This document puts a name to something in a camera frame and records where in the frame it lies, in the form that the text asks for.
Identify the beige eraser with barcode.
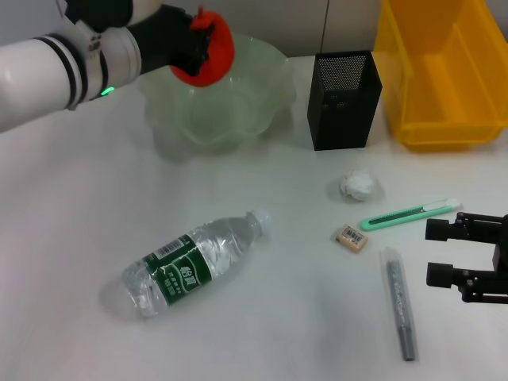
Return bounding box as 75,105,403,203
332,223,371,255

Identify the mint green utility knife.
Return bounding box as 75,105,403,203
360,198,464,233

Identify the white paper ball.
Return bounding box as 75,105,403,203
338,167,379,203

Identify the red pear-shaped fruit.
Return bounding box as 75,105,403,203
169,5,236,89

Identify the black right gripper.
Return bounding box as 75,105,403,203
425,211,508,306

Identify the clear green-label water bottle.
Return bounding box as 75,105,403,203
120,206,273,319

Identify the pale green wavy fruit bowl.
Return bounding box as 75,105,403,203
137,33,298,162

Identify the black mesh pen holder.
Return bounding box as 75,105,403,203
306,49,384,152

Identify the yellow plastic storage bin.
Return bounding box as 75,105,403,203
373,0,508,153

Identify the grey pen in clear sleeve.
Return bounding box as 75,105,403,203
379,246,418,363

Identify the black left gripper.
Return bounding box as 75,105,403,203
126,5,217,78

